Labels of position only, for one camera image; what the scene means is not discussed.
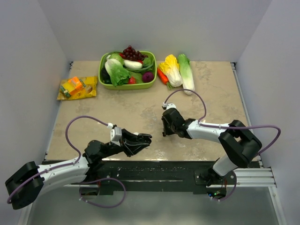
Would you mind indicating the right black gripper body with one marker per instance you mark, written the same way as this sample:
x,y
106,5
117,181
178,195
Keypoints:
x,y
169,129

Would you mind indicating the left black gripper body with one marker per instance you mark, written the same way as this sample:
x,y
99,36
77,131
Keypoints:
x,y
128,149

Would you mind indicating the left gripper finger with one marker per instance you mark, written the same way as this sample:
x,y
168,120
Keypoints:
x,y
144,135
139,146

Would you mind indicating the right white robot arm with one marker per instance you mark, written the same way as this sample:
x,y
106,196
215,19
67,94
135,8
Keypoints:
x,y
239,143

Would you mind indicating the green plastic basket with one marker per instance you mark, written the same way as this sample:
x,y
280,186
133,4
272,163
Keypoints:
x,y
138,86

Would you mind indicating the orange carrot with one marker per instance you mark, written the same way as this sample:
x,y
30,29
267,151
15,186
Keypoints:
x,y
164,79

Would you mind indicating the green napa cabbage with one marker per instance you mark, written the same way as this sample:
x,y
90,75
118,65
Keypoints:
x,y
186,74

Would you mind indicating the red strawberry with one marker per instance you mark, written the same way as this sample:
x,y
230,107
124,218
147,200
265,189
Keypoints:
x,y
132,80

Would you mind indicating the yellow napa cabbage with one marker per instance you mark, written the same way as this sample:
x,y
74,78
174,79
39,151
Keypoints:
x,y
170,68

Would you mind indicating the green leafy vegetable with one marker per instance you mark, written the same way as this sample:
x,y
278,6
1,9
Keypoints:
x,y
137,73

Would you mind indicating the green lettuce head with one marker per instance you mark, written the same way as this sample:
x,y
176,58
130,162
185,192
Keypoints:
x,y
118,74

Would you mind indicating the yellow snack bag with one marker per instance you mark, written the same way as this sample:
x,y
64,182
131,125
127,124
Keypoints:
x,y
89,91

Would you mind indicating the white radish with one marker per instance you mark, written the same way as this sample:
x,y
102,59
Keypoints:
x,y
133,64

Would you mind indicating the red grape bunch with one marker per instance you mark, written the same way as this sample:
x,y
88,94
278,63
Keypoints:
x,y
131,54

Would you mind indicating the orange juice carton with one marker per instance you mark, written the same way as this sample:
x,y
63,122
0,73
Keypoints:
x,y
72,86

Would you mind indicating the round green cabbage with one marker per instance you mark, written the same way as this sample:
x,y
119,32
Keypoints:
x,y
115,56

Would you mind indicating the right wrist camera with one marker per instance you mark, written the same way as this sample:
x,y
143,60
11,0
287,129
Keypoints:
x,y
167,106

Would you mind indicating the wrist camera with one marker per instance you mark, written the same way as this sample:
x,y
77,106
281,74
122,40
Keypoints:
x,y
167,106
115,133

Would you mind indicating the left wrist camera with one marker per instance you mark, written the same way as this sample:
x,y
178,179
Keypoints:
x,y
115,133

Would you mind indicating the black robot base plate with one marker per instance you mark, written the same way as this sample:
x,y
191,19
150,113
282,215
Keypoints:
x,y
161,176

